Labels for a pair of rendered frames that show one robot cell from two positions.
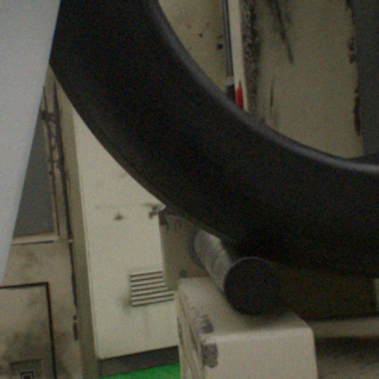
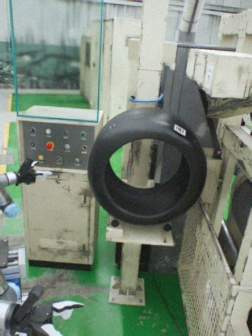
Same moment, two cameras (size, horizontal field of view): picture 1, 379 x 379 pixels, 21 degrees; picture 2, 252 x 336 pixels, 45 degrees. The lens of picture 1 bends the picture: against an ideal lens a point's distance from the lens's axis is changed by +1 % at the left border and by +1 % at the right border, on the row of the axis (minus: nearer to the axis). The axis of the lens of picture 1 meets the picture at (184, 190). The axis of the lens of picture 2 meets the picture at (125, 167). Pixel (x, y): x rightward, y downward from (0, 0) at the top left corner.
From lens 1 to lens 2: 0.99 m
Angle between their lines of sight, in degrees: 21
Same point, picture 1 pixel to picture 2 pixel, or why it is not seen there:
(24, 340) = (85, 189)
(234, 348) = (111, 231)
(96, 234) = (113, 111)
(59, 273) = not seen: hidden behind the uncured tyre
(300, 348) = (120, 232)
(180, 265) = not seen: hidden behind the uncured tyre
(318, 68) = (142, 167)
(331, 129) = (143, 176)
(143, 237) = not seen: hidden behind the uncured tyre
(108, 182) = (118, 98)
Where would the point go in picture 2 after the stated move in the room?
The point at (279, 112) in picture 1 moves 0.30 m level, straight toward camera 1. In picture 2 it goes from (134, 172) to (125, 194)
